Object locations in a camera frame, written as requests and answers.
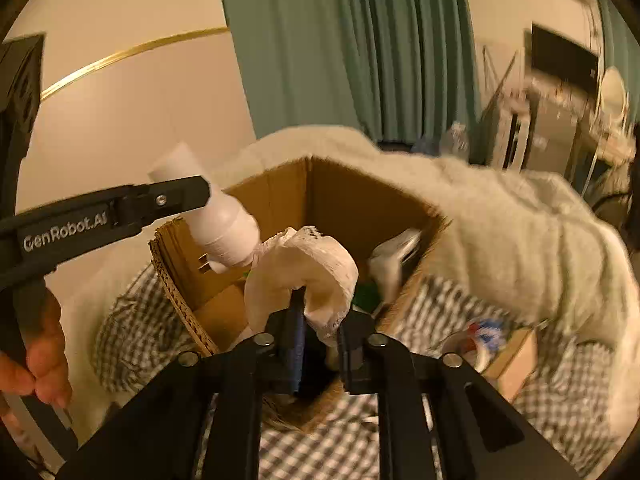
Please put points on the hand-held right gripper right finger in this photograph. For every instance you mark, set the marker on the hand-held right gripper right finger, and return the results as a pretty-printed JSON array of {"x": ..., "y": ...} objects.
[{"x": 352, "y": 360}]

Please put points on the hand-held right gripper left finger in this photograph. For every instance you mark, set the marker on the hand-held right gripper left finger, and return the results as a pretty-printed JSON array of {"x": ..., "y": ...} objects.
[{"x": 295, "y": 350}]

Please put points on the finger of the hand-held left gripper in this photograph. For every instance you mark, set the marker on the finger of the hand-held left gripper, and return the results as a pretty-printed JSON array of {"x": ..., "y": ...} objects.
[{"x": 165, "y": 202}]

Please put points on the white plastic bottle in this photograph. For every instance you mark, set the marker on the white plastic bottle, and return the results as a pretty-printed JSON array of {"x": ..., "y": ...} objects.
[{"x": 225, "y": 225}]

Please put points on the green and white carton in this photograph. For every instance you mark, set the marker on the green and white carton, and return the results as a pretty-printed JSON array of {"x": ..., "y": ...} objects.
[{"x": 392, "y": 260}]

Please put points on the person's left hand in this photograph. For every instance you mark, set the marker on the person's left hand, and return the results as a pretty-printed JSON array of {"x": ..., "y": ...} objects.
[{"x": 50, "y": 360}]

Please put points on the red blue white packet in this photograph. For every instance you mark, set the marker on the red blue white packet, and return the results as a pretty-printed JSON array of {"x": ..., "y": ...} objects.
[{"x": 487, "y": 336}]

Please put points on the small cardboard box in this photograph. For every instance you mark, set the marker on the small cardboard box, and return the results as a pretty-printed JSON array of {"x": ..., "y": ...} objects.
[{"x": 517, "y": 365}]

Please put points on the cream knitted blanket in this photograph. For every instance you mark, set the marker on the cream knitted blanket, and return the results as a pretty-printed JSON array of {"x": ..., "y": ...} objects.
[{"x": 520, "y": 240}]

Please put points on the grey checked bed sheet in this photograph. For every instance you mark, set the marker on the grey checked bed sheet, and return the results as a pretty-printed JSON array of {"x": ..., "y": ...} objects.
[{"x": 560, "y": 400}]

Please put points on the green curtain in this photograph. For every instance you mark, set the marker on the green curtain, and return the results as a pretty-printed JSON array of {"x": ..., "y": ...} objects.
[
  {"x": 617, "y": 35},
  {"x": 340, "y": 45}
]

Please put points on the clear water bottle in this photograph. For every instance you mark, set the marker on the clear water bottle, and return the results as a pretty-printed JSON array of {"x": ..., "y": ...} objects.
[{"x": 455, "y": 141}]

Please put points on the white cabinet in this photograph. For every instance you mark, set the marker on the white cabinet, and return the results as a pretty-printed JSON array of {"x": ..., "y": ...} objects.
[{"x": 505, "y": 135}]

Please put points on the grey drawer cabinet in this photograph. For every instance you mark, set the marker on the grey drawer cabinet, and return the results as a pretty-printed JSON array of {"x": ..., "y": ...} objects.
[{"x": 552, "y": 140}]

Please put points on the round white mirror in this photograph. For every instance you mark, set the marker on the round white mirror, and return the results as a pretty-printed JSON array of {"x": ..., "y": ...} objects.
[{"x": 614, "y": 95}]

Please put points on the black wall screen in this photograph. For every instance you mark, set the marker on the black wall screen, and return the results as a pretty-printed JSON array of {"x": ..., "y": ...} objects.
[{"x": 562, "y": 57}]

